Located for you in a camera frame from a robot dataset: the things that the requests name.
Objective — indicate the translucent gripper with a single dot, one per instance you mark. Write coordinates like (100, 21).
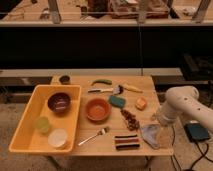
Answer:
(154, 117)

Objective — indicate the grey blue towel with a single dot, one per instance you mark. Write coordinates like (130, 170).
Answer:
(149, 134)

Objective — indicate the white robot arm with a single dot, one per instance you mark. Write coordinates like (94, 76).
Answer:
(184, 100)

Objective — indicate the orange bowl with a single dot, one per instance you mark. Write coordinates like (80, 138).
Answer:
(97, 109)

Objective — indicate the purple bowl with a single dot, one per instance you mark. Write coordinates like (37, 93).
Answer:
(59, 102)

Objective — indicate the orange sponge block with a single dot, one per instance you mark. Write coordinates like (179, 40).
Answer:
(141, 103)

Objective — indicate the brown grape bunch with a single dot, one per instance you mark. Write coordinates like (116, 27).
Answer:
(131, 122)

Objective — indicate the teal sponge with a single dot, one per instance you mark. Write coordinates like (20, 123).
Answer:
(117, 101)

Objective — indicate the black foot pedal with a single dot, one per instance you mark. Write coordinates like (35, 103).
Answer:
(196, 132)

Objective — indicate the silver fork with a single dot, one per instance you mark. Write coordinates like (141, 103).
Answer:
(100, 132)

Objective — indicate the green pepper toy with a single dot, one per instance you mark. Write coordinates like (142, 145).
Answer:
(103, 81)

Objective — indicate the small dark cup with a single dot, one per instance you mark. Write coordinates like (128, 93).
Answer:
(65, 80)

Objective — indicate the white plastic cup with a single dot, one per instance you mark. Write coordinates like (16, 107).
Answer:
(58, 138)

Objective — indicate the green plastic cup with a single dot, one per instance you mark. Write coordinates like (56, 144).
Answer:
(42, 125)

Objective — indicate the yellow plastic bin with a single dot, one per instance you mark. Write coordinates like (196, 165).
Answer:
(27, 139)

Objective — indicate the yellow handled brush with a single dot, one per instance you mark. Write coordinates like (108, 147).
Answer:
(120, 88)

